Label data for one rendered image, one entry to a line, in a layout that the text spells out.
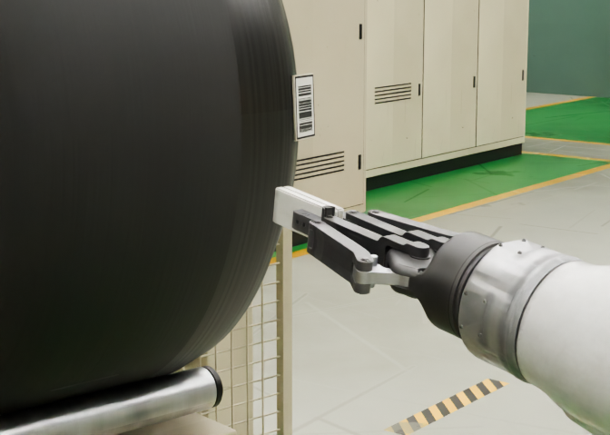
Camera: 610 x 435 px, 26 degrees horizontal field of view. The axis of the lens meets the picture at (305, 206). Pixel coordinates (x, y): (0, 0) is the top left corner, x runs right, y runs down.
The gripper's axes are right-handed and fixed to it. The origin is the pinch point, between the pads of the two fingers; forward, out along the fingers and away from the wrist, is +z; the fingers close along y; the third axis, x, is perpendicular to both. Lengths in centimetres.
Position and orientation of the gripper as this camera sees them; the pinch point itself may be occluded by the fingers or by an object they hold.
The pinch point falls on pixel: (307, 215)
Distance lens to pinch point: 107.1
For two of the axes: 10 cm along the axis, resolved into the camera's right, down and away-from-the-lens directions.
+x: -0.9, 9.5, 2.8
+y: -7.6, 1.2, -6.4
